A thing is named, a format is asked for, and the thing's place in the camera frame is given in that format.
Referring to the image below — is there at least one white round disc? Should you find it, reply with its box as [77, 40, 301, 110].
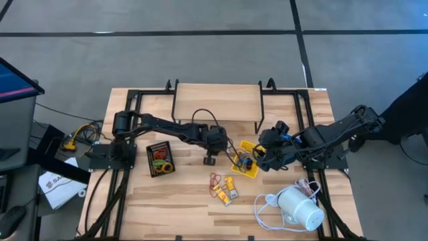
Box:
[263, 193, 279, 208]

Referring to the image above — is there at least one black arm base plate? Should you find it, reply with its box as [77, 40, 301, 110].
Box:
[88, 143, 137, 170]
[300, 142, 349, 170]

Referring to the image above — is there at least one person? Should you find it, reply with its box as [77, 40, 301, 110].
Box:
[347, 71, 428, 153]

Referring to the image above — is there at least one yellow crayon pack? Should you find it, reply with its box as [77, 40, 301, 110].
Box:
[211, 183, 233, 208]
[223, 175, 239, 199]

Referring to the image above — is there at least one black computer mouse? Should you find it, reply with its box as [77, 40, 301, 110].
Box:
[0, 205, 27, 239]

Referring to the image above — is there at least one grey desk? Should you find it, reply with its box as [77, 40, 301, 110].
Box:
[0, 95, 43, 241]

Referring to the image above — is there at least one white cylindrical device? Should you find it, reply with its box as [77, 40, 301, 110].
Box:
[277, 185, 326, 232]

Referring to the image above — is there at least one yellow plastic basket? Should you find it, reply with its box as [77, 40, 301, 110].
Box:
[230, 139, 265, 179]

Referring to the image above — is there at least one black support strut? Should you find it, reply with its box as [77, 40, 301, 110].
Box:
[26, 147, 92, 185]

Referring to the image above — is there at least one black keyboard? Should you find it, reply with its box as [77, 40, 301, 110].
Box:
[0, 173, 8, 215]

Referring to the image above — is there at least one wooden shelf with black legs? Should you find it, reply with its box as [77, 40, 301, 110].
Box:
[171, 79, 265, 135]

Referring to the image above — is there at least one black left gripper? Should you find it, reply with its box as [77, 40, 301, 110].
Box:
[202, 126, 231, 166]

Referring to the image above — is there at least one black metal table frame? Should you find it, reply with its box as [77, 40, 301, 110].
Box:
[76, 78, 367, 241]

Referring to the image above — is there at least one blue rubber band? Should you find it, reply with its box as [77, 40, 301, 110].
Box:
[237, 152, 254, 169]

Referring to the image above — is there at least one yellow black plug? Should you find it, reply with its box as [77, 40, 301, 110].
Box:
[62, 136, 78, 152]

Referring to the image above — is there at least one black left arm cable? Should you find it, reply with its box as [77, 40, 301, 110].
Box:
[191, 108, 242, 169]

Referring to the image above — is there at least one black mesh basket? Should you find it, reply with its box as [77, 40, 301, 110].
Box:
[145, 139, 177, 179]

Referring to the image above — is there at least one large blue-screen monitor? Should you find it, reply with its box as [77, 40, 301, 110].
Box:
[0, 56, 46, 104]

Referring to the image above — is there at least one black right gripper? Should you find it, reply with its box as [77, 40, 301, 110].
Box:
[252, 119, 297, 172]

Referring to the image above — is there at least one white cylindrical speaker with cable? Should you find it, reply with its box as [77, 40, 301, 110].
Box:
[253, 176, 324, 233]

